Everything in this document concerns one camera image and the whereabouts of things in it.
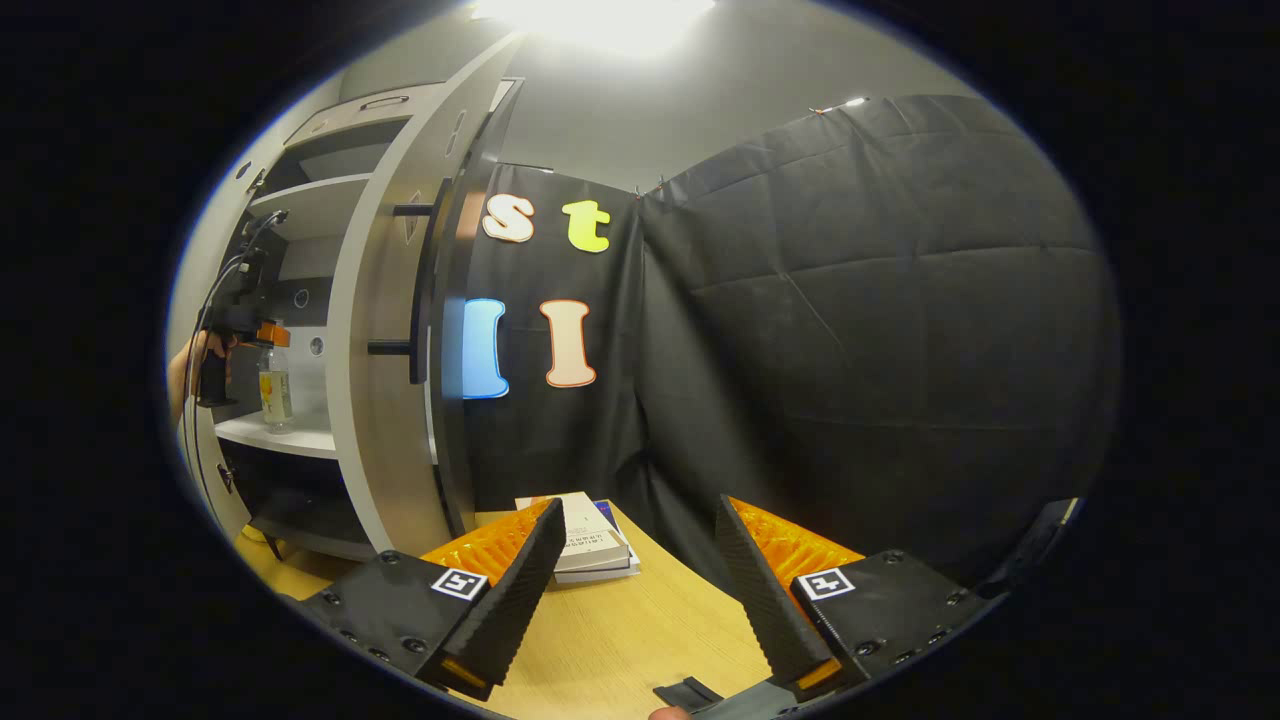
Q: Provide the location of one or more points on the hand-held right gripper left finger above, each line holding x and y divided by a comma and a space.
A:
505, 610

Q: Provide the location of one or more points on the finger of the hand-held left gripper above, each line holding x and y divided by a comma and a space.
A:
274, 335

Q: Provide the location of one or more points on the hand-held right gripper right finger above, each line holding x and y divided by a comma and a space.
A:
770, 610

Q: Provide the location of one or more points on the clear plastic bottle yellow label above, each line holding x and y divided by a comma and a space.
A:
276, 395

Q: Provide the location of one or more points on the grey white cabinet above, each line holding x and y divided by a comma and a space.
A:
320, 205

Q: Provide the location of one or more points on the white cabinet drawer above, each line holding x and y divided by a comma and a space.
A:
340, 115

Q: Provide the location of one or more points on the white paperback book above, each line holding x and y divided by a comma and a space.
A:
590, 535

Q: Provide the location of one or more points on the black backdrop cloth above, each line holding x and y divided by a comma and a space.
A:
850, 300

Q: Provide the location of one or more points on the large ceiling light panel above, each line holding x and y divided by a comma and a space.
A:
600, 20

